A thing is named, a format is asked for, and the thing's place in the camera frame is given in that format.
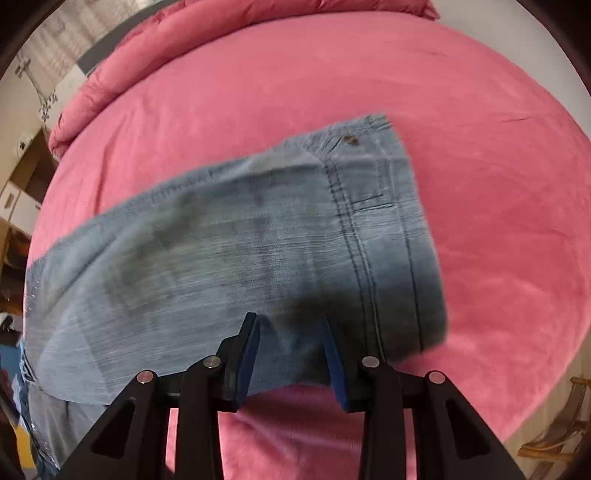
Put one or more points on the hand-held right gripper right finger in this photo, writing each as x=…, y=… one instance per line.
x=333, y=364

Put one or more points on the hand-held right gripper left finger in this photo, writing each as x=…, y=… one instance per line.
x=244, y=364

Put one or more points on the blue denim pants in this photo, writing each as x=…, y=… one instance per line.
x=231, y=258

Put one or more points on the wooden chair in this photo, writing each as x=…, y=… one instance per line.
x=535, y=448

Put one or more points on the blue cushion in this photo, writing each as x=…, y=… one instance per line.
x=9, y=362

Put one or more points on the pink bed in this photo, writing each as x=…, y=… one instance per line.
x=485, y=184

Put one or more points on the wooden cabinet with white doors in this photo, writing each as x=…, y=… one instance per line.
x=27, y=161

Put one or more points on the pink rolled duvet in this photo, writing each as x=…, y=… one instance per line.
x=138, y=69

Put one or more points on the grey and white headboard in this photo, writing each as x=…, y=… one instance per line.
x=99, y=57

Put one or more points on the patterned curtain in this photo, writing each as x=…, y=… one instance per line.
x=69, y=41

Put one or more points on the cross wall ornament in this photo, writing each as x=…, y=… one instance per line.
x=23, y=68

